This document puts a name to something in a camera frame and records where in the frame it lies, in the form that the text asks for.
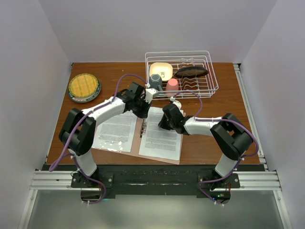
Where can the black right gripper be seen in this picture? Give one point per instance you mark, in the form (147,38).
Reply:
(162,124)

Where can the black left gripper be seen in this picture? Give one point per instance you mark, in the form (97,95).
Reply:
(143,114)

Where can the black folder clip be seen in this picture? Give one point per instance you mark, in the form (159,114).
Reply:
(143,128)

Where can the printed paper document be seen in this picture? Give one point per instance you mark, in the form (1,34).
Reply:
(157,143)
(116,134)

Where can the pink file folder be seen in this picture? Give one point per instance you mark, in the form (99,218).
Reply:
(136,142)

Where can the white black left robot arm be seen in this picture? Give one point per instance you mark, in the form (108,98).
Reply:
(77,133)

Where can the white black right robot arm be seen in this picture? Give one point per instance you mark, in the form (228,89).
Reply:
(231,136)

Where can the dark green mug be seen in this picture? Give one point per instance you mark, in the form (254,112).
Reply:
(155,81)

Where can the pink cup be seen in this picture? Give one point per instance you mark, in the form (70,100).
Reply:
(172,85)

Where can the cream square bowl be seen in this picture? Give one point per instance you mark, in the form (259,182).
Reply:
(163,69)

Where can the dark brown oval plate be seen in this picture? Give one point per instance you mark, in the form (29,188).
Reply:
(191,72)

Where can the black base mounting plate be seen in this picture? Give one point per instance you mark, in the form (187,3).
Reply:
(156,180)

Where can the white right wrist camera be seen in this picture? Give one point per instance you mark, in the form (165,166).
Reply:
(176,103)

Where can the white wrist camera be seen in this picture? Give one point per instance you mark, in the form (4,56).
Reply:
(176,103)
(150,93)

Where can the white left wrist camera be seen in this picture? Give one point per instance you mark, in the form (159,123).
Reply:
(150,93)

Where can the white wire dish rack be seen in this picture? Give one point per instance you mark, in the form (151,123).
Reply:
(204,86)

